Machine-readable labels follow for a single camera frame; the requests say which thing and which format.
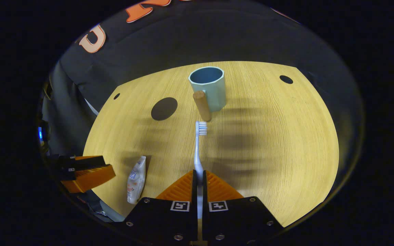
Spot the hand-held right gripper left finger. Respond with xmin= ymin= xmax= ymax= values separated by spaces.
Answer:
xmin=123 ymin=169 xmax=198 ymax=242

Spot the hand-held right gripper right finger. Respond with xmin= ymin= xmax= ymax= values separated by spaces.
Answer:
xmin=202 ymin=169 xmax=285 ymax=244

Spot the white toothbrush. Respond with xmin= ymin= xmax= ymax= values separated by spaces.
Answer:
xmin=194 ymin=121 xmax=208 ymax=220

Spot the white toothpaste tube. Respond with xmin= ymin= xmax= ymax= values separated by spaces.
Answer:
xmin=127 ymin=155 xmax=147 ymax=205

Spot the dark round coaster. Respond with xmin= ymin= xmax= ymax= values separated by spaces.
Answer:
xmin=150 ymin=97 xmax=179 ymax=121

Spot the blue cup with wooden handle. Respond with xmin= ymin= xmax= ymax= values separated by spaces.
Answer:
xmin=188 ymin=66 xmax=227 ymax=122

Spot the person's clothing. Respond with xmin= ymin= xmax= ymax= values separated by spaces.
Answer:
xmin=79 ymin=190 xmax=124 ymax=223

